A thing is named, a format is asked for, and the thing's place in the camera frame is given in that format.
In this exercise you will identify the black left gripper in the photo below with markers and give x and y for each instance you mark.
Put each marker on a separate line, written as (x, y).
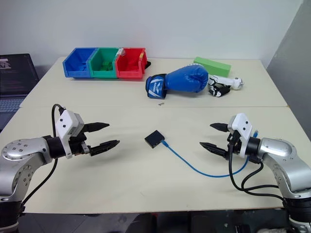
(77, 146)

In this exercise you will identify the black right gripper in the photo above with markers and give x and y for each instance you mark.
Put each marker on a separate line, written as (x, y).
(234, 144)

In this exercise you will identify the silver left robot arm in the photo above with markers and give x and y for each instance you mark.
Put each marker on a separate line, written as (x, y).
(26, 150)

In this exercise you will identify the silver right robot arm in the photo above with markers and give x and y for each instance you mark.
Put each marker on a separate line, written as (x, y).
(279, 153)

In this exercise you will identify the small black box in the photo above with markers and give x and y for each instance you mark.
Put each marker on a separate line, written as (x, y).
(154, 138)

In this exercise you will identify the blue boxing glove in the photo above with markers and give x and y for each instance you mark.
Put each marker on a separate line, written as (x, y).
(184, 81)

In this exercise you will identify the green blocks in bin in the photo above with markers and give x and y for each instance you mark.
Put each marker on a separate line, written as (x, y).
(107, 66)

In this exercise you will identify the green plastic storage bin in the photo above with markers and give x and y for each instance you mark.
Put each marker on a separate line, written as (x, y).
(103, 65)

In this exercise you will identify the green foam block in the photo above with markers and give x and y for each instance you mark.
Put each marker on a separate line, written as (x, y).
(212, 65)

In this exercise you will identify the blue plastic storage bin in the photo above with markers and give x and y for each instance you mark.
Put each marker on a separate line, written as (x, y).
(77, 64)

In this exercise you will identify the red plastic storage bin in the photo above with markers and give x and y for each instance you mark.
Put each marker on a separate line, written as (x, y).
(130, 65)

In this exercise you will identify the dark laptop computer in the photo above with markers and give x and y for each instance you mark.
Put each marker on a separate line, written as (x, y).
(14, 80)

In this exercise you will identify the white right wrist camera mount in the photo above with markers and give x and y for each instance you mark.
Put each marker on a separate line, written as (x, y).
(241, 126)

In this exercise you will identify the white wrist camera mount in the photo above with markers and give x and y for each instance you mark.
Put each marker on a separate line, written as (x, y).
(241, 126)
(65, 123)

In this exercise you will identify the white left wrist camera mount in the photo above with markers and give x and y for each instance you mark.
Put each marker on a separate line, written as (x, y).
(65, 123)

